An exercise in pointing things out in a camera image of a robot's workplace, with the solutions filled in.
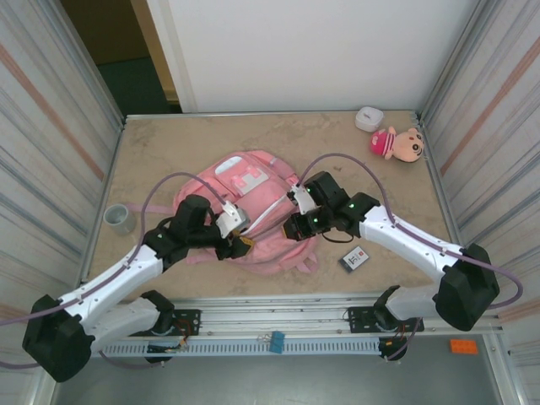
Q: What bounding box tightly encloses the pink student backpack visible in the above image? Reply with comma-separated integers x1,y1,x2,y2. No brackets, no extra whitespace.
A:
126,149,320,278

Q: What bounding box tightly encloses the white black card box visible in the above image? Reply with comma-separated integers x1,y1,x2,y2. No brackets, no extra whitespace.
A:
338,247,368,277

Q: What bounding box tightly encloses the grey plastic cup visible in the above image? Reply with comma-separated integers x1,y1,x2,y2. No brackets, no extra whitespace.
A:
103,203,138,236

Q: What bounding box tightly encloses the pink plush doll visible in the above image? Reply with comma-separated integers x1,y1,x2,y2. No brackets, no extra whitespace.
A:
370,125,428,164

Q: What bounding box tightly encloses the small white square box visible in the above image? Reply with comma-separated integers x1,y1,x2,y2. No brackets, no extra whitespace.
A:
354,106,386,132

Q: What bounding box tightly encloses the blue binder clip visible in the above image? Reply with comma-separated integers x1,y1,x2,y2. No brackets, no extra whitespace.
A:
257,331,286,355

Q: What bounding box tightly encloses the orange toy brick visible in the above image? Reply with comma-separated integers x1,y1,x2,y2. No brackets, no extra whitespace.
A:
449,338,479,356

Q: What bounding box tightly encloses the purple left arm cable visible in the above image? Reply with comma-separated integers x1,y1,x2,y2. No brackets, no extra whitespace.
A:
0,170,232,370

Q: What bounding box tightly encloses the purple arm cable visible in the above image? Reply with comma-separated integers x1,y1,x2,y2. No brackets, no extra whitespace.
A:
0,170,232,370
299,152,525,363

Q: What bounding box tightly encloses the aluminium rail frame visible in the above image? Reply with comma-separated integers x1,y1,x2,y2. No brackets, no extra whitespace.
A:
49,294,506,339

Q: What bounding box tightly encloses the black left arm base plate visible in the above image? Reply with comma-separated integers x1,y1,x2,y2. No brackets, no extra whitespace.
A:
124,309,203,338

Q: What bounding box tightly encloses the grey slotted cable duct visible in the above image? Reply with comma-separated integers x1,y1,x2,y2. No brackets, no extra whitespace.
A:
92,339,383,359

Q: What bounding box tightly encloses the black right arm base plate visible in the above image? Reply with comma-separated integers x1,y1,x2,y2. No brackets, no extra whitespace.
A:
345,306,425,335

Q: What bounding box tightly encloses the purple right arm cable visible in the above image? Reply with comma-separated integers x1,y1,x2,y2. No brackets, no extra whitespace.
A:
299,152,525,363

